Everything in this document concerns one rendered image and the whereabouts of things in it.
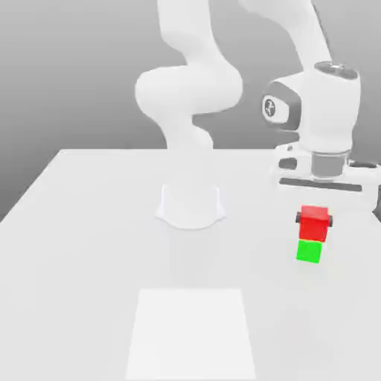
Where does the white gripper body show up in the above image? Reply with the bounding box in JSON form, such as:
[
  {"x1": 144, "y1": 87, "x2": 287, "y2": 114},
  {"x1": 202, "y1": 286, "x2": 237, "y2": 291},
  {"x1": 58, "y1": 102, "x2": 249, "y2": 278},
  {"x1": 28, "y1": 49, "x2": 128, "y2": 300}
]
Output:
[{"x1": 273, "y1": 171, "x2": 377, "y2": 208}]

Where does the small green cube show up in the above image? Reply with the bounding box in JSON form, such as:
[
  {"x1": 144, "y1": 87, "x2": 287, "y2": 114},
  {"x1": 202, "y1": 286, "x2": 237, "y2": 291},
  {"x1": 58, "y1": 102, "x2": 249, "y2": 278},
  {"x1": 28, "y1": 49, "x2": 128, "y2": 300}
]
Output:
[{"x1": 295, "y1": 240, "x2": 324, "y2": 265}]

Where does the small red cube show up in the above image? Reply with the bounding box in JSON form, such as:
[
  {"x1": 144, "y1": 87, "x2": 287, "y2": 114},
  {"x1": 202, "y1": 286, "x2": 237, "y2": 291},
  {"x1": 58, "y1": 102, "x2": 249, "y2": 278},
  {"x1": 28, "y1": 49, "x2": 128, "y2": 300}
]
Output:
[{"x1": 298, "y1": 205, "x2": 330, "y2": 243}]

